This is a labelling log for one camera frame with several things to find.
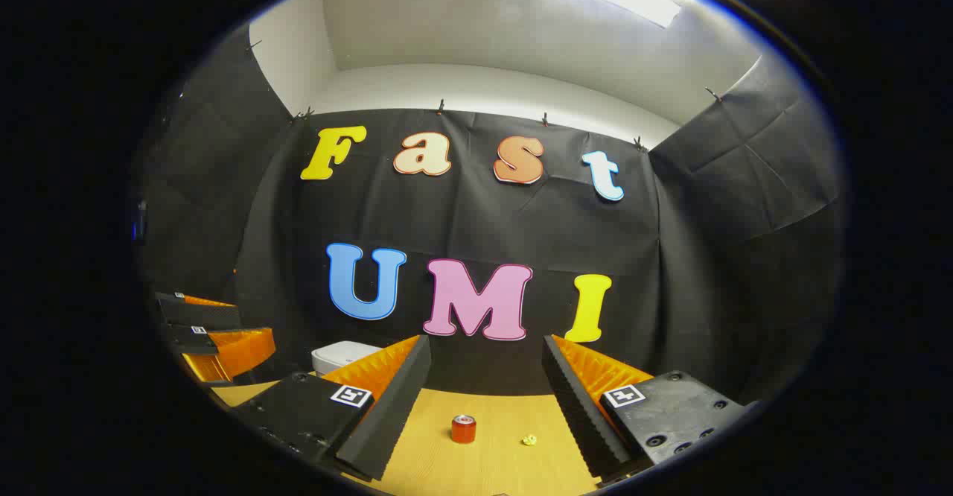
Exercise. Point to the black backdrop cloth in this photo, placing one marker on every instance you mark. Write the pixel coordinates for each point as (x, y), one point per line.
(461, 220)

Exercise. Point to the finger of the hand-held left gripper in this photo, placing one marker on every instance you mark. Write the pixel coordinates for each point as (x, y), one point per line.
(201, 316)
(238, 351)

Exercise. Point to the red pop can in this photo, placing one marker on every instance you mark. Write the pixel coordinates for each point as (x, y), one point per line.
(463, 430)

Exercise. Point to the white desktop garbage bin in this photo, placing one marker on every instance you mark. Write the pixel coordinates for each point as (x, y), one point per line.
(342, 354)

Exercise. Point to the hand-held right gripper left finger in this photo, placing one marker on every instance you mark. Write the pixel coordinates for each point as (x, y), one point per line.
(391, 414)

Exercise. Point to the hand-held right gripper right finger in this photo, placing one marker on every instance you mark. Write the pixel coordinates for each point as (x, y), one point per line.
(584, 414)

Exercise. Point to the wooden desktop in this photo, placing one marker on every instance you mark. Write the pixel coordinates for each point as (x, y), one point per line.
(491, 470)

